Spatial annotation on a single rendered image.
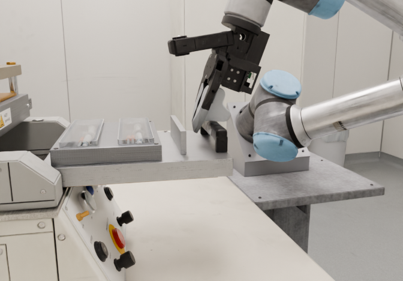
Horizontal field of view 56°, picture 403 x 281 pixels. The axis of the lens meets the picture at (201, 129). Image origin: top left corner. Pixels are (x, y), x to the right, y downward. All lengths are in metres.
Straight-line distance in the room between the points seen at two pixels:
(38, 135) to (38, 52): 2.35
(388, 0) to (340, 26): 2.94
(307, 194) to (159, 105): 2.27
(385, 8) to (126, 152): 0.62
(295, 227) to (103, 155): 0.90
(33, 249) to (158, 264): 0.26
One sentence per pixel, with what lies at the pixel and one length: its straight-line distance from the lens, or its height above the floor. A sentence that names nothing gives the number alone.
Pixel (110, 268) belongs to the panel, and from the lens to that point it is 0.65.
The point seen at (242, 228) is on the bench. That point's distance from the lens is 0.87.
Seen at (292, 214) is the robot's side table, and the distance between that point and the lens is 1.34.
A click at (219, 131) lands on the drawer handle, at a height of 1.01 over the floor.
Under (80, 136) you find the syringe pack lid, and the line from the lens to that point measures 0.63.
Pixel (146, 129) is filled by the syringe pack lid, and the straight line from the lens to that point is 0.65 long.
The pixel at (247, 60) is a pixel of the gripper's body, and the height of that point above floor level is 1.12.
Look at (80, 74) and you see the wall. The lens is 3.13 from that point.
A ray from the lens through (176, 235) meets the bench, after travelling 0.84.
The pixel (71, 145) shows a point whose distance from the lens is 0.60.
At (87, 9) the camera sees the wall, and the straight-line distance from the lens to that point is 3.13.
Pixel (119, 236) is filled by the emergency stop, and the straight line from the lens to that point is 0.74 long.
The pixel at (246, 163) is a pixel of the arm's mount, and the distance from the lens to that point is 1.18.
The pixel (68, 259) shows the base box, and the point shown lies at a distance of 0.58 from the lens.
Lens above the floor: 1.14
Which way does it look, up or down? 12 degrees down
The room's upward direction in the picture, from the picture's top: straight up
